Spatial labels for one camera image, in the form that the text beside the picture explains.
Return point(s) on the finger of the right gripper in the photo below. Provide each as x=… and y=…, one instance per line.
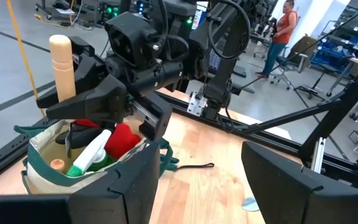
x=101, y=102
x=89, y=68

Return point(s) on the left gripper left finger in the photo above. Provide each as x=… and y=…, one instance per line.
x=104, y=202

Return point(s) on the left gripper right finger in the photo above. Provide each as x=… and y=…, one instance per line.
x=291, y=199

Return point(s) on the red black garden glove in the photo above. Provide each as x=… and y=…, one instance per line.
x=123, y=140

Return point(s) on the green spray bottle white trigger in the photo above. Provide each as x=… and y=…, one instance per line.
x=90, y=152

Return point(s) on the cream green canvas gardening bag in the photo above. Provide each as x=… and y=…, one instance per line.
x=48, y=174

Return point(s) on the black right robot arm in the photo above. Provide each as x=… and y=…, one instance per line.
x=225, y=77

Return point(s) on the background black workstation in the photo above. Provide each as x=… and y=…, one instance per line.
x=102, y=9

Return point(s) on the black office stool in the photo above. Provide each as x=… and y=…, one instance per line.
x=325, y=73

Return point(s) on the person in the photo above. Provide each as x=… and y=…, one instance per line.
x=280, y=34

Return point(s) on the grey office chair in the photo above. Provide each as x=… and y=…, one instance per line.
x=297, y=53

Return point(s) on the blue storage bin shelf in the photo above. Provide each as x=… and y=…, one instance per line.
x=337, y=53

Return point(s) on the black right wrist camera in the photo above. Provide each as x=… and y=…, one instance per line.
x=129, y=37

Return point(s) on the silver aluminium extrusion post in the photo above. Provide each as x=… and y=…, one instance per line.
x=318, y=155

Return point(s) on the black aluminium table frame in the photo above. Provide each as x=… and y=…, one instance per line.
x=340, y=110

